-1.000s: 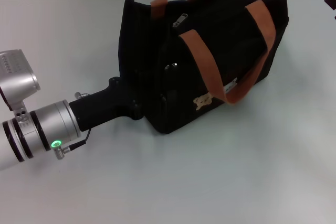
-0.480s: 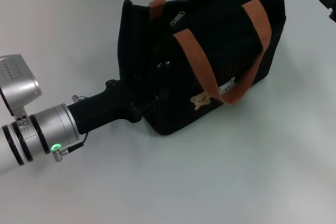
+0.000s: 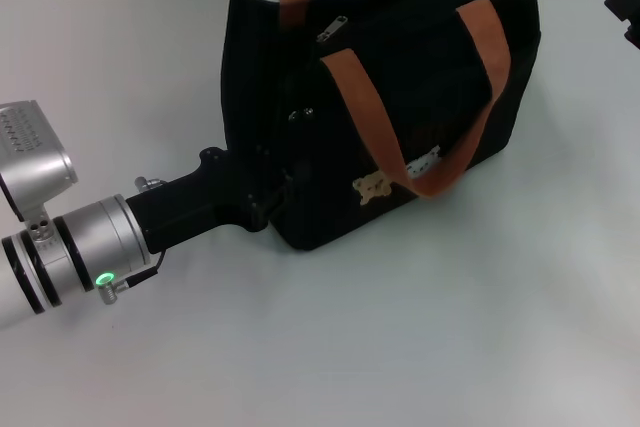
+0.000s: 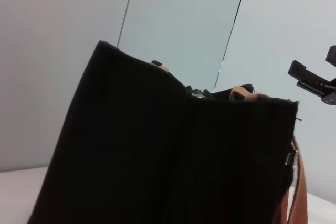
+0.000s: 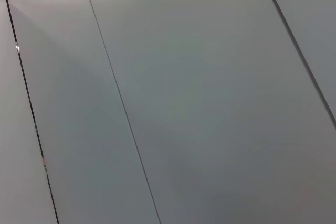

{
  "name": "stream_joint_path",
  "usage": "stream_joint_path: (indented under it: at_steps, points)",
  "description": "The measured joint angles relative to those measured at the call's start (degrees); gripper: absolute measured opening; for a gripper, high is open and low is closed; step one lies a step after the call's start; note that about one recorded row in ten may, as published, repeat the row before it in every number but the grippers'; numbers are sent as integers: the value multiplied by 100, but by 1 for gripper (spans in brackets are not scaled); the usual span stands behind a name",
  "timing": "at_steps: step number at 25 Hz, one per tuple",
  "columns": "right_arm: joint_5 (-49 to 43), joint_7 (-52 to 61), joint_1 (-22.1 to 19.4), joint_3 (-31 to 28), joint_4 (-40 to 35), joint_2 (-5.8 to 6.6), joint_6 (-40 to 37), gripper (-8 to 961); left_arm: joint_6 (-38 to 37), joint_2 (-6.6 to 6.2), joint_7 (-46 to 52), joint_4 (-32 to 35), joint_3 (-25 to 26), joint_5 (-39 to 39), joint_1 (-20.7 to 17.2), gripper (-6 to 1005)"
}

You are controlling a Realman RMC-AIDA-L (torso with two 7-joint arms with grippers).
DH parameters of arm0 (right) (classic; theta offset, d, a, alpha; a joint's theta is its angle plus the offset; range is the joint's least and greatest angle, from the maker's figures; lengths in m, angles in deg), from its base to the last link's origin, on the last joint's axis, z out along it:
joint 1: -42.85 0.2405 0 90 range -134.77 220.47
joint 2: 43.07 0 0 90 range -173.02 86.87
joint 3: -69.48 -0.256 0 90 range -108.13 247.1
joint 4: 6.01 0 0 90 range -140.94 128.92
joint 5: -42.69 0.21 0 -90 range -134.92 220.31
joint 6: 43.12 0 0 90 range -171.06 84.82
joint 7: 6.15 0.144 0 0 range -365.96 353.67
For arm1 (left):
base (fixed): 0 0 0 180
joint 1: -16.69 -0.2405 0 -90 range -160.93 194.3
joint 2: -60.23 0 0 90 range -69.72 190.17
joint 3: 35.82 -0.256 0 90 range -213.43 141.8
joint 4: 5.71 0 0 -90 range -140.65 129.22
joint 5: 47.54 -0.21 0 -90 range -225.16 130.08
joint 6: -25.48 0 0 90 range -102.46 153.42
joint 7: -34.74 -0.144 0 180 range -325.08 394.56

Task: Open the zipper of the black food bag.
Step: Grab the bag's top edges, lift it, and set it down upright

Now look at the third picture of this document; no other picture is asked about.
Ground black food bag brown handles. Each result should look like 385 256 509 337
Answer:
219 0 544 252

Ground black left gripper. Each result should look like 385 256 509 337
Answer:
124 146 313 255

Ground silver zipper pull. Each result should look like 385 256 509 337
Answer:
315 14 349 46

